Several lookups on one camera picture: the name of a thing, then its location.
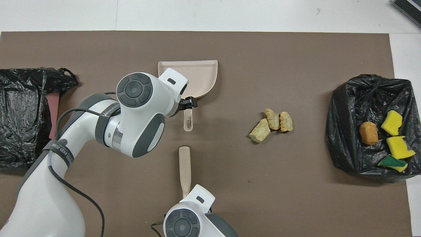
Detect beige plastic dustpan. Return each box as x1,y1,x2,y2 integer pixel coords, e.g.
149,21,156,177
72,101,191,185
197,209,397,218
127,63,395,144
158,60,218,132

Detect beige hand brush black bristles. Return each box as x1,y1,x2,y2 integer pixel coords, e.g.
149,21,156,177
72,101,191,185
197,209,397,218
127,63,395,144
179,146,191,198

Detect pale stone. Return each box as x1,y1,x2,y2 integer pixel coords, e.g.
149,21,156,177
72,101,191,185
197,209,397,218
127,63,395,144
280,112,293,132
265,109,281,130
249,118,271,143

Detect orange-brown sponge chunk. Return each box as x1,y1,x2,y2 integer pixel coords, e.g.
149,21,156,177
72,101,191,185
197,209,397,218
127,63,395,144
359,121,379,145

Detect yellow sponge piece green backing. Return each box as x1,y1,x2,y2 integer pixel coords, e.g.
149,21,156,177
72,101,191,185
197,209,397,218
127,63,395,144
378,154,408,172

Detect black trash bag bin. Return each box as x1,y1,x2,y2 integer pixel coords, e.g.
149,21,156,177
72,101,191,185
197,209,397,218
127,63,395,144
325,74,416,180

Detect black trash bag pink box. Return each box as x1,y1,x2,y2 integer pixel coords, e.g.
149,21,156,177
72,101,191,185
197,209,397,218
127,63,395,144
0,67,79,171

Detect large brown table mat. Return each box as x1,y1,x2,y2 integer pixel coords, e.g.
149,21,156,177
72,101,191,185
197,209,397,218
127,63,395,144
0,31,413,237

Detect pink box under bag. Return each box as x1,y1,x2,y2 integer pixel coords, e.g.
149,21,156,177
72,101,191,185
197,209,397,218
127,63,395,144
48,92,60,140

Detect dark ribbed grille object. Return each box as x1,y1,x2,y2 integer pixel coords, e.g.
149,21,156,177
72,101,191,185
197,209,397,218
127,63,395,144
391,0,421,27

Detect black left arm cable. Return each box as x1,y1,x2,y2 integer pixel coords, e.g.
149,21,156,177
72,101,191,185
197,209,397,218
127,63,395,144
48,92,106,237

